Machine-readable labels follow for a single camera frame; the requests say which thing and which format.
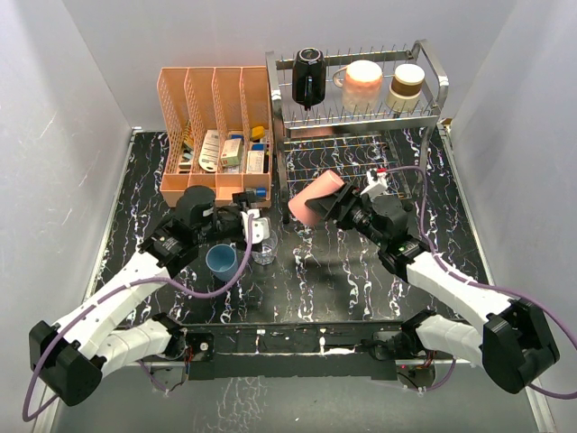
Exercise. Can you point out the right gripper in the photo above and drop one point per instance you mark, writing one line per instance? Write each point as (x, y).
(337, 207)

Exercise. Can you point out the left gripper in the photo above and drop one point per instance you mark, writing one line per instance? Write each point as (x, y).
(245, 200)

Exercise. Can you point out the pink plastic tumbler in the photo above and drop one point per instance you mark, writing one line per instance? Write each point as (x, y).
(326, 184)

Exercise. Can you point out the blue plastic tumbler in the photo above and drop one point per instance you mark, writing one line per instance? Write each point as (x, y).
(221, 260)

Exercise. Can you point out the pink textured mug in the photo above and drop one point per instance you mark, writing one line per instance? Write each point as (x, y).
(360, 83)

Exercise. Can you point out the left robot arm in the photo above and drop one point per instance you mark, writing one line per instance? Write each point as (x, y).
(73, 355)

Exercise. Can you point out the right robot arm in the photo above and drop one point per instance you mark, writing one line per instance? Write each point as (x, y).
(509, 338)

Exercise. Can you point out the steel two-tier dish rack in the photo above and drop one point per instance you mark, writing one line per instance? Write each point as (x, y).
(292, 124)

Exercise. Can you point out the white red-print box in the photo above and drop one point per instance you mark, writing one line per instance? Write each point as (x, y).
(255, 162)

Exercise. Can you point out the green and white box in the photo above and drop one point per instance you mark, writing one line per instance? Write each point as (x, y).
(232, 152)

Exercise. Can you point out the white barcode card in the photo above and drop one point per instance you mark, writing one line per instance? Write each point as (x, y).
(210, 151)

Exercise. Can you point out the yellow eraser block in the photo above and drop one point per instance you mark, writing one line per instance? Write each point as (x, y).
(257, 133)

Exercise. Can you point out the peach plastic desk organizer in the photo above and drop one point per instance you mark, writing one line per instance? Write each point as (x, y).
(220, 133)

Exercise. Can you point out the brown and cream cup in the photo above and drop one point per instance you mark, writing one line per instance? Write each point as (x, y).
(405, 88)

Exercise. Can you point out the black ceramic mug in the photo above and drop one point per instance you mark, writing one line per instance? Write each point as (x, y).
(309, 77)

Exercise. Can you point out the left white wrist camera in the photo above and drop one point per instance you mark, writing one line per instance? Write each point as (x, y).
(258, 230)

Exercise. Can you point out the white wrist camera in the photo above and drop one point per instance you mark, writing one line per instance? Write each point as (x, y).
(258, 230)
(376, 183)

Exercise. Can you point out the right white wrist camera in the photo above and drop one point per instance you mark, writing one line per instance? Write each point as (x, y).
(376, 183)

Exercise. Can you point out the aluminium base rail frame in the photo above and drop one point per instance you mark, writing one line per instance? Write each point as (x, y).
(301, 379)

